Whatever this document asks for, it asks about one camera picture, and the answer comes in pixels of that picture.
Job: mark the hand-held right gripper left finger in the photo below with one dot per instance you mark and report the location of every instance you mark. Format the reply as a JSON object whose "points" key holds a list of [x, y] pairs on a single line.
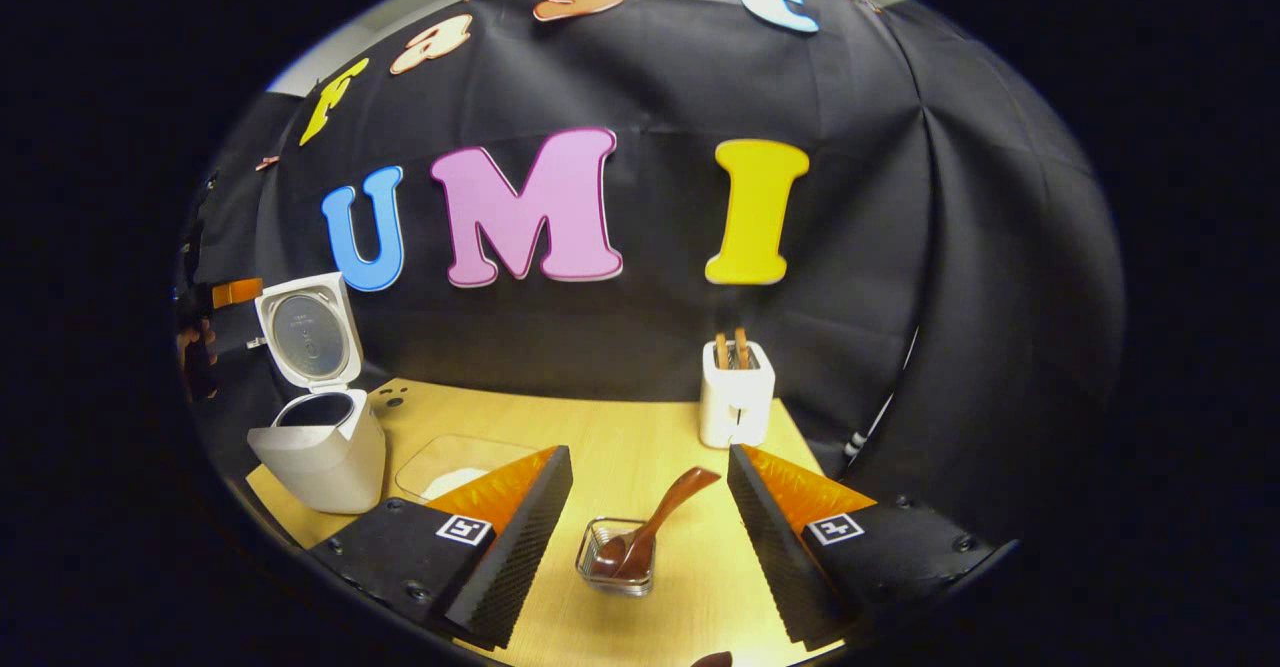
{"points": [[510, 547]]}

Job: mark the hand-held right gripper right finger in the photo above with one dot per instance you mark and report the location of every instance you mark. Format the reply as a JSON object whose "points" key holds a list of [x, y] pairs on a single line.
{"points": [[775, 547]]}

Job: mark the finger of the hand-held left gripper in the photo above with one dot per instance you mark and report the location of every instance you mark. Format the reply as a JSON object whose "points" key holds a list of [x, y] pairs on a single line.
{"points": [[238, 293]]}

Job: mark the white rice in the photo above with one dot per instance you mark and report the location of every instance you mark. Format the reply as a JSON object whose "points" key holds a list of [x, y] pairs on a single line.
{"points": [[450, 485]]}

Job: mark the brown wooden spoon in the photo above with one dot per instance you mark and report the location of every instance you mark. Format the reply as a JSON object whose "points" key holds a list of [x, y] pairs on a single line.
{"points": [[670, 507]]}

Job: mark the white rice cooker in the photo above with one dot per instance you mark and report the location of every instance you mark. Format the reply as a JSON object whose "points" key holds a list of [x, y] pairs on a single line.
{"points": [[325, 457]]}

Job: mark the clear plastic tray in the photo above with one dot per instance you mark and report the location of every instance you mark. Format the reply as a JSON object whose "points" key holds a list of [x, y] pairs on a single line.
{"points": [[450, 452]]}

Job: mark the white toaster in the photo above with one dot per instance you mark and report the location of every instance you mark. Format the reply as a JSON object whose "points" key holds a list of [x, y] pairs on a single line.
{"points": [[735, 407]]}

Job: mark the toast slice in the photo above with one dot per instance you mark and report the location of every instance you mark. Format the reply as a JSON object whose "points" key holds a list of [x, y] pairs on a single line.
{"points": [[741, 349], [721, 352]]}

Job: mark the black backdrop cloth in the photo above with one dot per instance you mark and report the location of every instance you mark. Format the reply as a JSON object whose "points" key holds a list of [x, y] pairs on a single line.
{"points": [[650, 77]]}

